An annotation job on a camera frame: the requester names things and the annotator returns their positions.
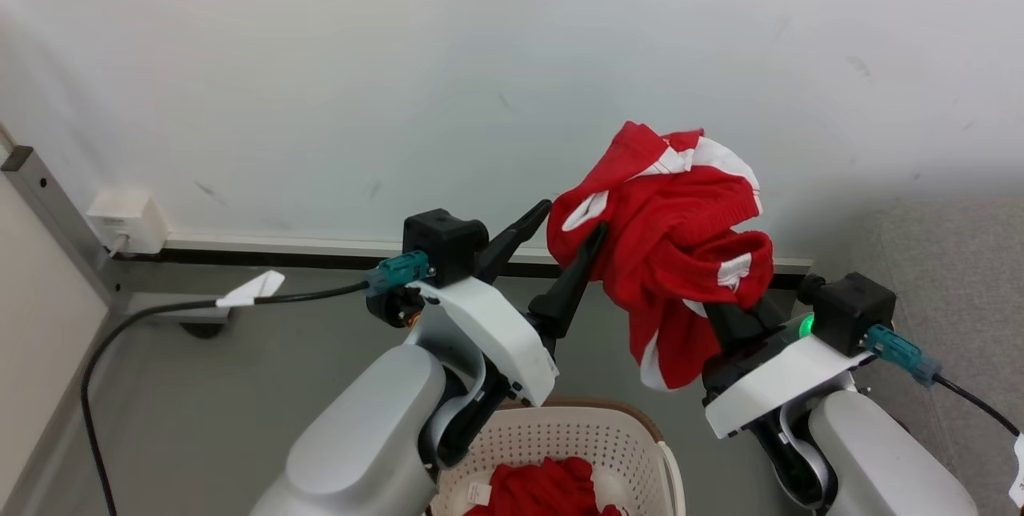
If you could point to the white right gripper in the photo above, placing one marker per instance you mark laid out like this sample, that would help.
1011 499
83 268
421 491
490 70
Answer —
776 384

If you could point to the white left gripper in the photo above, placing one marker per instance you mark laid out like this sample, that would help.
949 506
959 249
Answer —
488 324

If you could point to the red and white garment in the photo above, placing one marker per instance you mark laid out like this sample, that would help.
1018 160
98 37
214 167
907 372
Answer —
672 212

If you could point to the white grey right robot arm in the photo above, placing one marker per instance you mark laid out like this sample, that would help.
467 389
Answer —
880 460

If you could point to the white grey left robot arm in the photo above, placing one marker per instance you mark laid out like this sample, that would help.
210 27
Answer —
360 436

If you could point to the cream perforated laundry basket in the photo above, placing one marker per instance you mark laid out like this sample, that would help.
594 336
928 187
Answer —
560 436

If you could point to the black and white baseboard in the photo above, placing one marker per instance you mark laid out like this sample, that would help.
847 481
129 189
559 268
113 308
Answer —
320 254

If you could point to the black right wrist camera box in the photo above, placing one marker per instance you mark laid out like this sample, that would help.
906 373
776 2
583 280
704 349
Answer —
852 312

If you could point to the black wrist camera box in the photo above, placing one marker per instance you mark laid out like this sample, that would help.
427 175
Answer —
444 244
852 312

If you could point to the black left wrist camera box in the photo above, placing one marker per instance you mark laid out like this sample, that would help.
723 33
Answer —
444 244

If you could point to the white wall socket box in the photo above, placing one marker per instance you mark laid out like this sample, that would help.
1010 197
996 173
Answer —
128 220

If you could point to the grey metal post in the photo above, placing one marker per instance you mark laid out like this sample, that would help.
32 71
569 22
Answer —
56 216

